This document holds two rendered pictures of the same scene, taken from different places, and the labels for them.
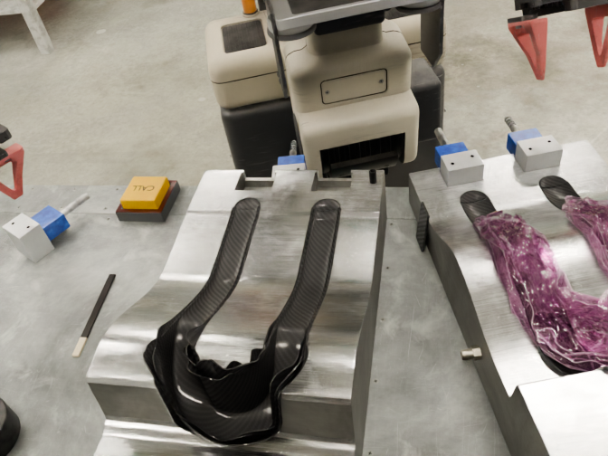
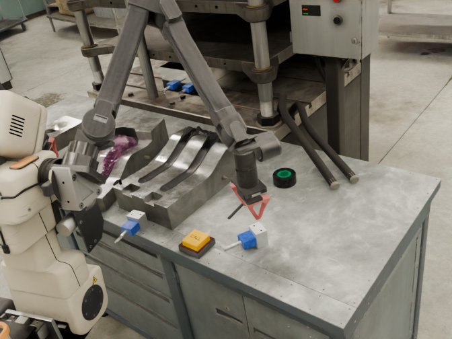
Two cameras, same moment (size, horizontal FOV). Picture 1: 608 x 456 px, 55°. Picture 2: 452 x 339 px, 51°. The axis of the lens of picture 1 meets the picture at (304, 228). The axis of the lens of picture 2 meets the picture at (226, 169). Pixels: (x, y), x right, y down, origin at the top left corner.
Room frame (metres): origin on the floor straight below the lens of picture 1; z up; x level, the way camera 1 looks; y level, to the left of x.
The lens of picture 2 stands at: (1.71, 0.84, 1.74)
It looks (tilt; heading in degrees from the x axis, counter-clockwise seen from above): 31 degrees down; 206
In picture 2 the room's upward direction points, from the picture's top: 10 degrees counter-clockwise
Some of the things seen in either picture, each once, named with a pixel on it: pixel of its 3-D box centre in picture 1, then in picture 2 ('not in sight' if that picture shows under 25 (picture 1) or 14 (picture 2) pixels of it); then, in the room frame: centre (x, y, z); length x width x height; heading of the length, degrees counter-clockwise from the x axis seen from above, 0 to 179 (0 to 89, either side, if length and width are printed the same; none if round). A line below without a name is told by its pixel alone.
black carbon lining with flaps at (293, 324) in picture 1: (258, 284); (182, 155); (0.44, 0.06, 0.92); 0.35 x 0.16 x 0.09; 163
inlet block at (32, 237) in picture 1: (54, 219); (243, 241); (0.73, 0.38, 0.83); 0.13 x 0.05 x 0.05; 135
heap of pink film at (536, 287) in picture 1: (578, 259); (107, 149); (0.40, -0.28, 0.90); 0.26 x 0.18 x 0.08; 0
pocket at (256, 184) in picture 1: (259, 189); (154, 201); (0.65, 0.05, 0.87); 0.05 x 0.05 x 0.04; 73
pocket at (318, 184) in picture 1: (333, 190); (132, 193); (0.62, -0.05, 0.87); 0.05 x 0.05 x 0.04; 73
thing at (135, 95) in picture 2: not in sight; (218, 81); (-0.59, -0.23, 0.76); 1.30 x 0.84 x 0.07; 73
